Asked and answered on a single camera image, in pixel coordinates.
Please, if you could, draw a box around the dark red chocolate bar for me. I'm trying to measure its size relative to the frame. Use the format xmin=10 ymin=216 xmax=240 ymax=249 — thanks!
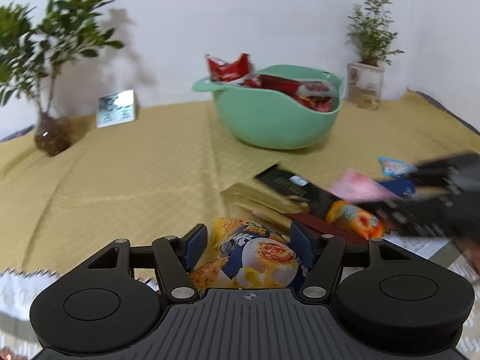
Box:
xmin=286 ymin=213 xmax=368 ymax=245

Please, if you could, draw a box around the light blue snack packet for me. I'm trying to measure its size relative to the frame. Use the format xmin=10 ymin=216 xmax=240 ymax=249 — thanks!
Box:
xmin=377 ymin=157 xmax=417 ymax=178

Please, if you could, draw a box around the black snack packet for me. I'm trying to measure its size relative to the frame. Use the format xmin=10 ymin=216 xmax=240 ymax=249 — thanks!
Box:
xmin=255 ymin=163 xmax=340 ymax=219

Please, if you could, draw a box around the pink snack packet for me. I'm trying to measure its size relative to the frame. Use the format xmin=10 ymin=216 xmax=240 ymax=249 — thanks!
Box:
xmin=328 ymin=168 xmax=396 ymax=203

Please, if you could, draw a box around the yellow popcorn snack bag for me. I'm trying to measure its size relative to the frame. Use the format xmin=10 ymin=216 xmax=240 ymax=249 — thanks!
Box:
xmin=187 ymin=194 xmax=313 ymax=290

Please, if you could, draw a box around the orange candy packet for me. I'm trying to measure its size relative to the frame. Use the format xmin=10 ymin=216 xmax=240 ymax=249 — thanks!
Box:
xmin=325 ymin=200 xmax=385 ymax=240

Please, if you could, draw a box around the red packet with logo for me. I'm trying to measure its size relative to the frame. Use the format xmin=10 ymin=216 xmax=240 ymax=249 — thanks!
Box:
xmin=241 ymin=74 xmax=338 ymax=113

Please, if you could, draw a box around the red white patterned packet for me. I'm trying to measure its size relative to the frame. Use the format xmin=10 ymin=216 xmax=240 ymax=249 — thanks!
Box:
xmin=205 ymin=53 xmax=251 ymax=83

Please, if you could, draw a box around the yellow checked tablecloth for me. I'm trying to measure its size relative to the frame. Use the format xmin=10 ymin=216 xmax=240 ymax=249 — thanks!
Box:
xmin=1 ymin=92 xmax=479 ymax=273

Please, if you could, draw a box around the green plastic bowl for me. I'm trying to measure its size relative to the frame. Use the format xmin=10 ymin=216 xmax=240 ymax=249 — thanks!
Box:
xmin=192 ymin=64 xmax=345 ymax=150

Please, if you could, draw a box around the small plant in clear jar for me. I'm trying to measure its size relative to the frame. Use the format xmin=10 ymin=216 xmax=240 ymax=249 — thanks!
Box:
xmin=346 ymin=0 xmax=402 ymax=110

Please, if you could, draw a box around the white digital clock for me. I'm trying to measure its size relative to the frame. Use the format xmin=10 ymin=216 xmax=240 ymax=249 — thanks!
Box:
xmin=96 ymin=89 xmax=136 ymax=128

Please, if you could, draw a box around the leafy plant in glass vase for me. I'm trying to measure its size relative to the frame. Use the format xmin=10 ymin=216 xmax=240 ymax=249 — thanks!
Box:
xmin=1 ymin=0 xmax=125 ymax=157

